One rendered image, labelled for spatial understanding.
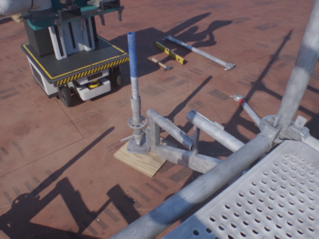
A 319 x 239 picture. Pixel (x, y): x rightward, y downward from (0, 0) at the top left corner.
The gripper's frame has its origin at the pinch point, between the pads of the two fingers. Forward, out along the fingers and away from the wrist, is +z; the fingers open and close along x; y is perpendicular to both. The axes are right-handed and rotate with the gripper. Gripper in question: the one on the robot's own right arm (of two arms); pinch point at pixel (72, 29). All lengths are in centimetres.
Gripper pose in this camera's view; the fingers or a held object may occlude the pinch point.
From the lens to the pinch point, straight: 170.6
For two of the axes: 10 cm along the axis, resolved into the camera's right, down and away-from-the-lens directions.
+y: -6.2, -5.0, 6.0
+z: 0.0, 7.7, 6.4
